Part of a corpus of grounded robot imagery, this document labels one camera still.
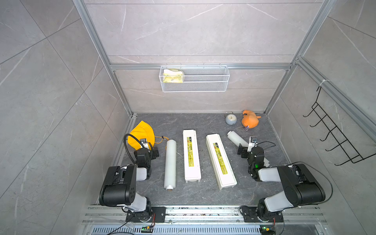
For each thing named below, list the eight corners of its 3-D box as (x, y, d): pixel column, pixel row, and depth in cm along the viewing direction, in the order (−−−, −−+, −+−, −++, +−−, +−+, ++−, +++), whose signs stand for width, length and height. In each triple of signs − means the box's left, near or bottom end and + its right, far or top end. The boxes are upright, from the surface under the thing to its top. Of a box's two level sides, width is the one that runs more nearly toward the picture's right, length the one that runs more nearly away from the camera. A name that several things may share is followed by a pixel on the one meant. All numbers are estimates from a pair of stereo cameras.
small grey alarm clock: (225, 125, 113) (226, 122, 111) (223, 114, 121) (224, 111, 118) (236, 125, 113) (237, 122, 111) (233, 114, 121) (234, 111, 118)
